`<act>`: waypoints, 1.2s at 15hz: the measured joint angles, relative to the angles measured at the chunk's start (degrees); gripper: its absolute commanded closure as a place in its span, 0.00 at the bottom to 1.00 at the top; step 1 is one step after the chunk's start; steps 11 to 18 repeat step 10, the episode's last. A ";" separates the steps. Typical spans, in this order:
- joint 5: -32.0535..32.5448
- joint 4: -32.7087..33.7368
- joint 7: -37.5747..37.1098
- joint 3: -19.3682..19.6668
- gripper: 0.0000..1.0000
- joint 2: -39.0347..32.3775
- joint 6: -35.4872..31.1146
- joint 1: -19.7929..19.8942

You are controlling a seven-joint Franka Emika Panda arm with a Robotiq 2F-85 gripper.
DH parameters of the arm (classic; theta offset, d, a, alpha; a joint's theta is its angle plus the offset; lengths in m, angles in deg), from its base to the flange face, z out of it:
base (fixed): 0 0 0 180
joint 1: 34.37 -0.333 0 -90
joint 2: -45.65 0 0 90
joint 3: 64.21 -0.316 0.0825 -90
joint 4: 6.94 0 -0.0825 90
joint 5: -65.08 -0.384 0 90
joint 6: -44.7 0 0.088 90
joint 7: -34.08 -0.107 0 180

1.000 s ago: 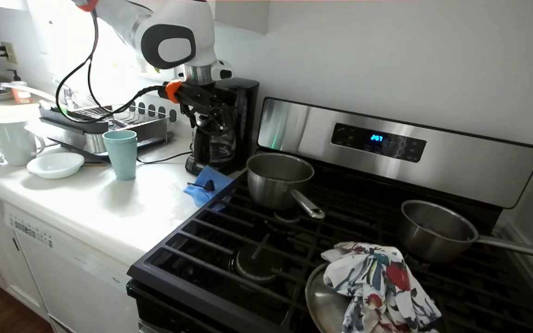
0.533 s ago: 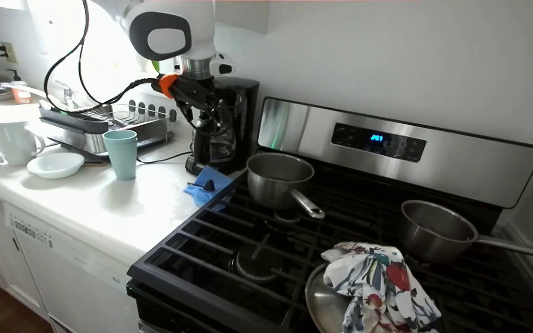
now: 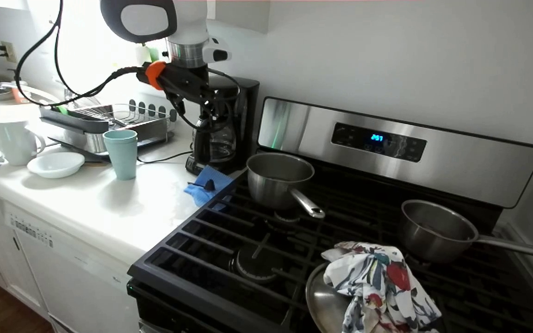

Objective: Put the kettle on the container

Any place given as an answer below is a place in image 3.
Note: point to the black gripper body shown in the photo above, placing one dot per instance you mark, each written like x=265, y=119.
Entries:
x=189, y=84

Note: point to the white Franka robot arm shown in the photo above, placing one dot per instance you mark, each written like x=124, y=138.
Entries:
x=156, y=21

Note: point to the black coffee maker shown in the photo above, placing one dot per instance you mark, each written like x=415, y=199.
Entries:
x=247, y=117

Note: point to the blue pot holder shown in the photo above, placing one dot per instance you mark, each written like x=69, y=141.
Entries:
x=206, y=186

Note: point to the teal plastic cup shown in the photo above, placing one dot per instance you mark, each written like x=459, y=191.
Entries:
x=121, y=158

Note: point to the steel dish rack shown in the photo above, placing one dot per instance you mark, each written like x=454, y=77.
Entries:
x=87, y=132

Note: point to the white shallow bowl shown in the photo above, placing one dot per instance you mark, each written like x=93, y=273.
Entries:
x=56, y=165

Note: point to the black and steel gas stove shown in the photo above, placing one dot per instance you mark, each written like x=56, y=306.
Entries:
x=365, y=204

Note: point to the white mug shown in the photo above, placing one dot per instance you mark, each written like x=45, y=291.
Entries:
x=10, y=141

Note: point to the white dishwasher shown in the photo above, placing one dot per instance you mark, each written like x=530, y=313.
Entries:
x=69, y=271

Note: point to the floral kitchen towel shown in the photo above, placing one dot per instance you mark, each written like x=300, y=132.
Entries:
x=380, y=289

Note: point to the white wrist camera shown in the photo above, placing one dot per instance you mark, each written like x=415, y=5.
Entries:
x=219, y=53

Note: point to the wall outlet with plugs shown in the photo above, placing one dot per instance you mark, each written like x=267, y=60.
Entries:
x=10, y=53

